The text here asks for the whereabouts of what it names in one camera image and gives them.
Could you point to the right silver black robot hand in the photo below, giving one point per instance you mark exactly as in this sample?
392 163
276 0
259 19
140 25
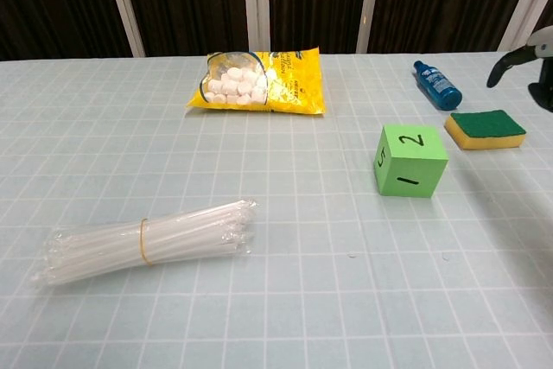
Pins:
542 42

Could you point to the yellow marshmallow bag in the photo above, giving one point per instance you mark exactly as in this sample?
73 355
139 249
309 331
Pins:
294 84

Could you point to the light blue grid tablecloth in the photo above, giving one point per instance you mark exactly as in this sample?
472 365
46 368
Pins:
216 161

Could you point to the yellow rubber band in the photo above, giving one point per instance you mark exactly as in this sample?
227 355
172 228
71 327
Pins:
144 241

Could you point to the green numbered foam cube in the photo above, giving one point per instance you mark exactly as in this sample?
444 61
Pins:
410 161

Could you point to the bundle of clear wrapped straws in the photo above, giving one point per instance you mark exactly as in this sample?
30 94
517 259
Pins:
108 248

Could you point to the blue spray bottle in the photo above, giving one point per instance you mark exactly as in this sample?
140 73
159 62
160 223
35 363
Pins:
438 86

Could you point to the yellow green scrub sponge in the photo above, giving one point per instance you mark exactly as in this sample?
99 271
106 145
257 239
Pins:
488 125

